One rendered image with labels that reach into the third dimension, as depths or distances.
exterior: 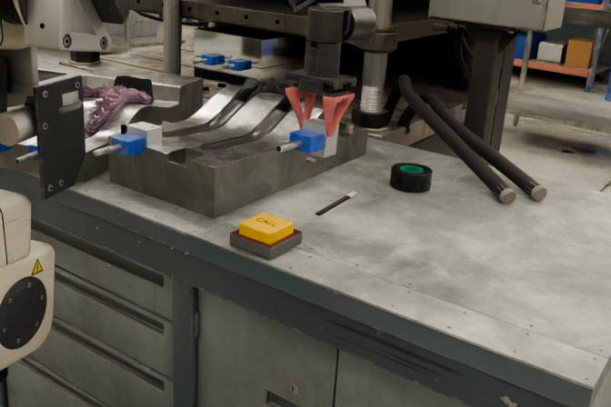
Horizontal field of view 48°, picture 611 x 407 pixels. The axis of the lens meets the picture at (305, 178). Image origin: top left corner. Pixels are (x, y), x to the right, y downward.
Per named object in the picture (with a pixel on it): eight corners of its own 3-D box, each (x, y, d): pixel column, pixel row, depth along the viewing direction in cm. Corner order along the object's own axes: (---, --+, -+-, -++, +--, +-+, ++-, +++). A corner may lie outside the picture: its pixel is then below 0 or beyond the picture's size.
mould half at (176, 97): (83, 183, 127) (80, 124, 123) (-33, 162, 134) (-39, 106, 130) (203, 121, 172) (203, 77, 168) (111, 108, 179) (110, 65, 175)
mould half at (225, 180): (214, 219, 114) (215, 141, 110) (109, 182, 128) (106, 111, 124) (365, 154, 154) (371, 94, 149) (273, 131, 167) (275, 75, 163)
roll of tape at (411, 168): (424, 195, 131) (425, 178, 130) (384, 187, 134) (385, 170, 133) (435, 183, 138) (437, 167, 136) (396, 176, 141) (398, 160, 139)
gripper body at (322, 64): (306, 78, 118) (309, 34, 116) (356, 88, 113) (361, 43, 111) (284, 83, 113) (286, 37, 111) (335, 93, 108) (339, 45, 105)
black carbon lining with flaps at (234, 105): (212, 163, 120) (213, 110, 117) (147, 143, 129) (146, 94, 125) (322, 126, 147) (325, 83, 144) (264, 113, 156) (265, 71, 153)
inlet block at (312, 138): (290, 168, 107) (293, 135, 106) (265, 161, 110) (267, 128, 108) (335, 153, 118) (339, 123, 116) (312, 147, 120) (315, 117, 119)
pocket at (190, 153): (189, 181, 116) (189, 160, 114) (166, 173, 118) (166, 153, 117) (207, 174, 119) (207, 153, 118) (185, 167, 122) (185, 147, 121)
